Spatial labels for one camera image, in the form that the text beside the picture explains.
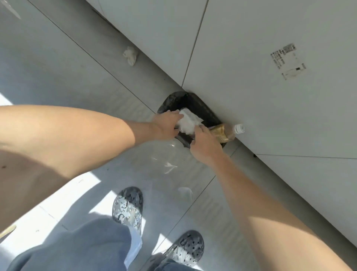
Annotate person's blue grey trousers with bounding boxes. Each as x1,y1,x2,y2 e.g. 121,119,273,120
7,217,202,271

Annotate person's left hand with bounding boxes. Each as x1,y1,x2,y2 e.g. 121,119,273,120
151,110,182,142

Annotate plastic bottle with amber liquid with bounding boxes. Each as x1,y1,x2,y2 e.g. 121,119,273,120
208,124,245,144

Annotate small crumpled white tissue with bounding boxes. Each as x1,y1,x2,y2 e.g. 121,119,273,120
123,46,138,67

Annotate wooden stick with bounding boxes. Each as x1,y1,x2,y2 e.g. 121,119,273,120
0,224,16,240

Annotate person's left forearm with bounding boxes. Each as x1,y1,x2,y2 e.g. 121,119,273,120
0,105,157,233

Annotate person's right patterned clog shoe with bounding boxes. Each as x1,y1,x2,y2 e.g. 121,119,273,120
156,230,205,270

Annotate person's right forearm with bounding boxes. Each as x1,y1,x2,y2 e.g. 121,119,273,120
211,152,352,271

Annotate person's patterned clog shoe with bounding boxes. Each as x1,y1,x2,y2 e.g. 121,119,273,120
156,230,205,270
112,186,144,234

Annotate black trash bin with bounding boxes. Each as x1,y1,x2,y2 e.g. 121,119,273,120
157,91,227,149

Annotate white printed label sticker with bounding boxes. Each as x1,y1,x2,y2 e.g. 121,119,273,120
270,42,307,82

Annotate person's right hand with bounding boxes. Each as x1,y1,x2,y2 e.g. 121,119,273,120
189,125,224,166

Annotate white paper towel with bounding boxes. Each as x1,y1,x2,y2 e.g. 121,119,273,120
177,108,204,135

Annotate person's left patterned clog shoe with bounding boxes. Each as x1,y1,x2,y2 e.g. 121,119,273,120
112,186,144,234

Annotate clear plastic wrapper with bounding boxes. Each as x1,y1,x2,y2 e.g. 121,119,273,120
150,139,179,175

